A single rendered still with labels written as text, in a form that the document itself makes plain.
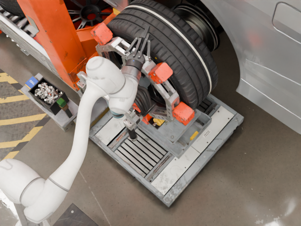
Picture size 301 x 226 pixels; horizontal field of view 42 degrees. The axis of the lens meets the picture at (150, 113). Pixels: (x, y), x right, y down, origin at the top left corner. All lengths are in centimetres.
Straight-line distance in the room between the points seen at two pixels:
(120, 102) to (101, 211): 129
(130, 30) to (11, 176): 85
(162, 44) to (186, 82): 22
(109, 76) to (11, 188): 61
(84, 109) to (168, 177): 126
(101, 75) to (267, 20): 69
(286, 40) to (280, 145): 139
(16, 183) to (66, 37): 87
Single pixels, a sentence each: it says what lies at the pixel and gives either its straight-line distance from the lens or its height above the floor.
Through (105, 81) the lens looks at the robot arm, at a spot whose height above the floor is 137.
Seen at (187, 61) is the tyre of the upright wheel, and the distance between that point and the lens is 193.
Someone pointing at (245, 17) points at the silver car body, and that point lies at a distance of 174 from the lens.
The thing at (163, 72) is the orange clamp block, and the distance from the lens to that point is 182.
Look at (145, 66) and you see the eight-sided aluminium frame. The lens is 188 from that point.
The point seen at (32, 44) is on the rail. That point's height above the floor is 39.
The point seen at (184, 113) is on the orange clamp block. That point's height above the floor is 88.
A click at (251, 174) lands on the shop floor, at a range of 285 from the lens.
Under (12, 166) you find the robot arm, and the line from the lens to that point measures 176.
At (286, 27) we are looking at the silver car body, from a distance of 164.
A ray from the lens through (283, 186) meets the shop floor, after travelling 287.
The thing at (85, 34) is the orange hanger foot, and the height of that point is 80.
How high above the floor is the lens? 270
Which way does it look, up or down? 64 degrees down
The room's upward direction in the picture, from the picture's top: 12 degrees counter-clockwise
